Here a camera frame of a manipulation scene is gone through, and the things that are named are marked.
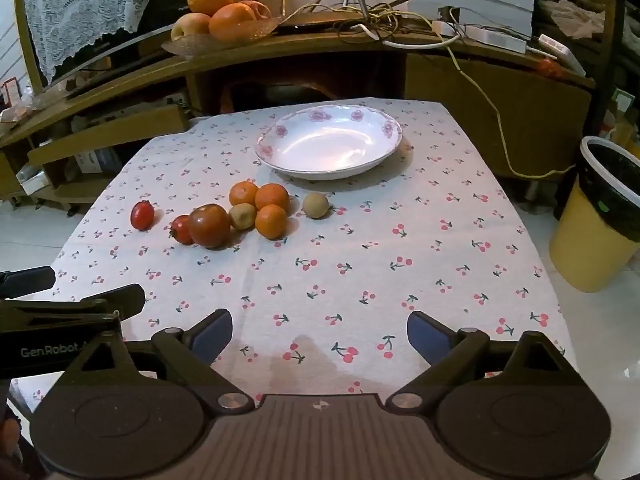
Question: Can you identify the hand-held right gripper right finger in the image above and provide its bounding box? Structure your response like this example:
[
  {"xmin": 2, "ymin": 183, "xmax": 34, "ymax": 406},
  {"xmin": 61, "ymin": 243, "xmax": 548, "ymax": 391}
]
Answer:
[{"xmin": 385, "ymin": 310, "xmax": 583, "ymax": 414}]

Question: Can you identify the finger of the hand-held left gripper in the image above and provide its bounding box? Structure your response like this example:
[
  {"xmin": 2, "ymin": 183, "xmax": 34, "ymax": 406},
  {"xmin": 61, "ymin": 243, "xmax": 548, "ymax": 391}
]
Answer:
[
  {"xmin": 0, "ymin": 283, "xmax": 146, "ymax": 334},
  {"xmin": 0, "ymin": 265, "xmax": 56, "ymax": 301}
]

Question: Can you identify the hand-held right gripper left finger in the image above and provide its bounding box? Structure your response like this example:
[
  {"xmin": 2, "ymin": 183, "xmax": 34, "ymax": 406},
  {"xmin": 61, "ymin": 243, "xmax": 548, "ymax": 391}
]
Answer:
[{"xmin": 57, "ymin": 308, "xmax": 255, "ymax": 415}]

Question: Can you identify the small red tomato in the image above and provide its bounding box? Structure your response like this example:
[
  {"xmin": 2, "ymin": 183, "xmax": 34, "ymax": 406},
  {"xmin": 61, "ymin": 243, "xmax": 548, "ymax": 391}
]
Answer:
[
  {"xmin": 130, "ymin": 200, "xmax": 155, "ymax": 231},
  {"xmin": 169, "ymin": 215, "xmax": 195, "ymax": 246}
]

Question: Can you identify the large dark red tomato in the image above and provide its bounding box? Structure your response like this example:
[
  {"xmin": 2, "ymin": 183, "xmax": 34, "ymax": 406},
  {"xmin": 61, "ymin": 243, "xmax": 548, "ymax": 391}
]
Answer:
[{"xmin": 188, "ymin": 203, "xmax": 232, "ymax": 249}]

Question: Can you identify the small brown kiwi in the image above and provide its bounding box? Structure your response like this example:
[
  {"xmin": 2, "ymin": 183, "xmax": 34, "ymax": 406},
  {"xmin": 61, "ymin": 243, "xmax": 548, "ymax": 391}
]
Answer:
[
  {"xmin": 229, "ymin": 203, "xmax": 258, "ymax": 231},
  {"xmin": 302, "ymin": 192, "xmax": 330, "ymax": 219}
]

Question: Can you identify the orange tangerine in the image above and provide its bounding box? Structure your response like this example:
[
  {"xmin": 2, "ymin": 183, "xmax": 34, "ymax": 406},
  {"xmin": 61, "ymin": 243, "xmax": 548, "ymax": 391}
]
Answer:
[
  {"xmin": 255, "ymin": 183, "xmax": 291, "ymax": 212},
  {"xmin": 255, "ymin": 204, "xmax": 288, "ymax": 240},
  {"xmin": 229, "ymin": 181, "xmax": 259, "ymax": 208}
]

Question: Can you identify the white floral plate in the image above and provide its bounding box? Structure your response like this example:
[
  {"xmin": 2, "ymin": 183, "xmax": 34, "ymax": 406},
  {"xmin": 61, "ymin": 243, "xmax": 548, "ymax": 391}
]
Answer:
[{"xmin": 255, "ymin": 105, "xmax": 403, "ymax": 181}]

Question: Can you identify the cherry print tablecloth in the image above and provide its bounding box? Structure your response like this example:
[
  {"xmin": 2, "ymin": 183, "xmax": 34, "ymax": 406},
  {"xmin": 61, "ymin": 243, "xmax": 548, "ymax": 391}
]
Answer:
[{"xmin": 10, "ymin": 97, "xmax": 581, "ymax": 411}]

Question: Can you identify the yellow trash bin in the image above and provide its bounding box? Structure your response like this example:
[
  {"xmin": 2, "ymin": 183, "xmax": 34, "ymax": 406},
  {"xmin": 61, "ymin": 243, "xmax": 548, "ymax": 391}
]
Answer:
[{"xmin": 549, "ymin": 136, "xmax": 640, "ymax": 293}]

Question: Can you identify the black bin white rim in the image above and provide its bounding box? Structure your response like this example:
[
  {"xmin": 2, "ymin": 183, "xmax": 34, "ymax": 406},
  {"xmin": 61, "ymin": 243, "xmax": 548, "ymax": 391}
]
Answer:
[{"xmin": 580, "ymin": 139, "xmax": 640, "ymax": 246}]

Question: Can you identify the wooden desk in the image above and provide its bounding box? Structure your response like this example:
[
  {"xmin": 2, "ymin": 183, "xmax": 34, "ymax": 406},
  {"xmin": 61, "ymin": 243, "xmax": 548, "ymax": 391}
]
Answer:
[{"xmin": 0, "ymin": 10, "xmax": 601, "ymax": 203}]

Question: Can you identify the brown leaf-shaped fruit dish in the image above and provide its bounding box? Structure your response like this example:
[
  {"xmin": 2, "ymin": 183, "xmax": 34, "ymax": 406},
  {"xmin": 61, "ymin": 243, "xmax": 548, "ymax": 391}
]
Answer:
[{"xmin": 161, "ymin": 16, "xmax": 283, "ymax": 57}]

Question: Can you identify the white lace cloth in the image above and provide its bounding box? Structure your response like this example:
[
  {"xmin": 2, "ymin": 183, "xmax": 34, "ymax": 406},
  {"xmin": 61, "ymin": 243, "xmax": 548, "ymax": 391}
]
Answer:
[{"xmin": 22, "ymin": 0, "xmax": 158, "ymax": 83}]

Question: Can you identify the pale yellow apple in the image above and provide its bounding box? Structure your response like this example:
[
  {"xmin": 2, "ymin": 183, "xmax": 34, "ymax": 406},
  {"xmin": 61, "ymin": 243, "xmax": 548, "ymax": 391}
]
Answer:
[{"xmin": 171, "ymin": 12, "xmax": 212, "ymax": 42}]

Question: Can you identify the long white power strip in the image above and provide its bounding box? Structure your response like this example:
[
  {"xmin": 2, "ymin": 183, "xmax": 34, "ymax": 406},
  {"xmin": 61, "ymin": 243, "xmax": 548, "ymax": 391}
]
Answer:
[{"xmin": 457, "ymin": 24, "xmax": 529, "ymax": 54}]

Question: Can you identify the white flat device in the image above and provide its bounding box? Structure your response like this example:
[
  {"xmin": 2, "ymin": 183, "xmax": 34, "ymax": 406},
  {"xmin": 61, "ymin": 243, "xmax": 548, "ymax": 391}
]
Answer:
[{"xmin": 536, "ymin": 34, "xmax": 587, "ymax": 77}]

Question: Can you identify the red apple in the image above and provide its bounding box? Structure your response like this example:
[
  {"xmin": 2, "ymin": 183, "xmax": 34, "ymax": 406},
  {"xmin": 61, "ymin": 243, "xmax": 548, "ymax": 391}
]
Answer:
[{"xmin": 240, "ymin": 0, "xmax": 272, "ymax": 22}]

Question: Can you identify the black flat device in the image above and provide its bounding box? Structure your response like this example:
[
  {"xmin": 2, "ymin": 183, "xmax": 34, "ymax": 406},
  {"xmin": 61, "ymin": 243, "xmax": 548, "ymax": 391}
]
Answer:
[{"xmin": 276, "ymin": 12, "xmax": 381, "ymax": 36}]

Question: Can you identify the dark shelf rack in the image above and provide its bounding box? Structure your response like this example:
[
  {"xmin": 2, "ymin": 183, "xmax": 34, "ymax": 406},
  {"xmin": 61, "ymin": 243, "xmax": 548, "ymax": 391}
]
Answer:
[{"xmin": 534, "ymin": 0, "xmax": 640, "ymax": 136}]

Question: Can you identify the thick white cable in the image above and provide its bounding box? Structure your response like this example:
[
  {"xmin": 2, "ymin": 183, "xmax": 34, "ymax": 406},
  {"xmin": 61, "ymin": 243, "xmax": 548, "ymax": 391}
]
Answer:
[{"xmin": 382, "ymin": 34, "xmax": 462, "ymax": 51}]

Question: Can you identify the tangle of thin cables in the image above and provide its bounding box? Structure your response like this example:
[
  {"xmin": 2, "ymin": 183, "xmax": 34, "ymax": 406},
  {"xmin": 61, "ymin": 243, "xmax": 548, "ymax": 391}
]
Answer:
[{"xmin": 295, "ymin": 0, "xmax": 418, "ymax": 42}]

